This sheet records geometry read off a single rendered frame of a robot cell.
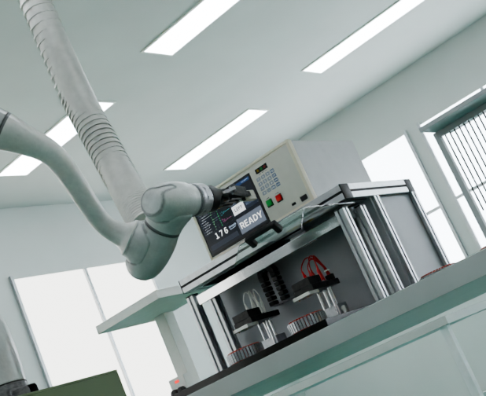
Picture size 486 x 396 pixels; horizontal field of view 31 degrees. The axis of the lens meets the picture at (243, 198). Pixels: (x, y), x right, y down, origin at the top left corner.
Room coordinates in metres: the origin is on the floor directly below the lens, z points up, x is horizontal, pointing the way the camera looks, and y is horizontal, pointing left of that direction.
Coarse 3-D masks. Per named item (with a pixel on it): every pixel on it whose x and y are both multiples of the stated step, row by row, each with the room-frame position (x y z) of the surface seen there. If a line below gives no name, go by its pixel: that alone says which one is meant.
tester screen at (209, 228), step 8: (248, 176) 2.61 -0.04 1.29; (240, 184) 2.63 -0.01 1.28; (248, 184) 2.61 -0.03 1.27; (224, 208) 2.68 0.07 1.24; (248, 208) 2.63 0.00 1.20; (200, 216) 2.74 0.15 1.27; (208, 216) 2.72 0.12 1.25; (216, 216) 2.70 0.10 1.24; (224, 216) 2.69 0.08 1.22; (232, 216) 2.67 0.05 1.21; (240, 216) 2.65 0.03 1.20; (200, 224) 2.74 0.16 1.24; (208, 224) 2.72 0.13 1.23; (216, 224) 2.71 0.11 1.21; (224, 224) 2.69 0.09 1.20; (232, 224) 2.68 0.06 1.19; (208, 232) 2.73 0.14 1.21; (232, 232) 2.68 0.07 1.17; (240, 232) 2.67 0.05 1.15; (248, 232) 2.65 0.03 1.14; (208, 240) 2.74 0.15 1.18; (216, 240) 2.72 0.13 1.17; (232, 240) 2.69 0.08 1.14
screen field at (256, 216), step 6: (252, 210) 2.63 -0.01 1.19; (258, 210) 2.61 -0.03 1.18; (246, 216) 2.64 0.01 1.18; (252, 216) 2.63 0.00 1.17; (258, 216) 2.62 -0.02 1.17; (264, 216) 2.61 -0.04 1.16; (240, 222) 2.66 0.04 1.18; (246, 222) 2.65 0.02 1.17; (252, 222) 2.64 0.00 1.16; (258, 222) 2.63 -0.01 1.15; (240, 228) 2.66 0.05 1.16; (246, 228) 2.65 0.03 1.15
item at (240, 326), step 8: (248, 312) 2.62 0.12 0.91; (256, 312) 2.65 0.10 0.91; (272, 312) 2.71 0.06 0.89; (240, 320) 2.64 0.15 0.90; (248, 320) 2.62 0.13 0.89; (256, 320) 2.63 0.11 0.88; (264, 320) 2.71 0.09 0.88; (240, 328) 2.62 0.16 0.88; (248, 328) 2.65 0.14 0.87; (272, 328) 2.70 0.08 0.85; (264, 336) 2.72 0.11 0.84
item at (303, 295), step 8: (304, 280) 2.49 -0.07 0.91; (312, 280) 2.49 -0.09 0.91; (320, 280) 2.52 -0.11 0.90; (328, 280) 2.55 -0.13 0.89; (336, 280) 2.58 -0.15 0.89; (296, 288) 2.51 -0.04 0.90; (304, 288) 2.49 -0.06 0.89; (312, 288) 2.48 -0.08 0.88; (320, 288) 2.53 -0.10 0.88; (296, 296) 2.51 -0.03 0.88; (304, 296) 2.47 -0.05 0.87; (320, 296) 2.59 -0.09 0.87; (328, 296) 2.58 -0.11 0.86; (328, 304) 2.58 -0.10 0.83
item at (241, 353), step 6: (258, 342) 2.58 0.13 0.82; (240, 348) 2.55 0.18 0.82; (246, 348) 2.54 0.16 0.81; (252, 348) 2.55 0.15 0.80; (258, 348) 2.56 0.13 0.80; (228, 354) 2.58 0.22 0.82; (234, 354) 2.55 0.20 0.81; (240, 354) 2.54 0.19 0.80; (246, 354) 2.54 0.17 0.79; (252, 354) 2.55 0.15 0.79; (228, 360) 2.57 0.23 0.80; (234, 360) 2.55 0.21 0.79; (240, 360) 2.55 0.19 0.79
